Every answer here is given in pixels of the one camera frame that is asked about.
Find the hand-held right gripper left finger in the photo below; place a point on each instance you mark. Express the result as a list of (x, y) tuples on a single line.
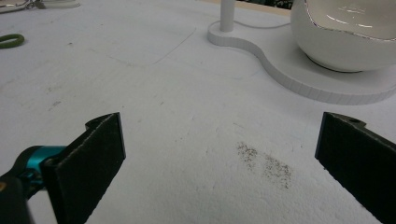
[(84, 174)]

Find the white foam mat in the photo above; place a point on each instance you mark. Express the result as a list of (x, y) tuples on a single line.
[(186, 109)]

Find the white key stand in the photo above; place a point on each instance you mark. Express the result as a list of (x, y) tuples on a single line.
[(280, 62)]

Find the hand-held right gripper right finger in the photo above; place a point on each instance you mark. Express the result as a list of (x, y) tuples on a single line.
[(358, 161)]

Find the white egg-shaped bowl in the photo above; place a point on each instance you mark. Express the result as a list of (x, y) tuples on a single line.
[(327, 46)]

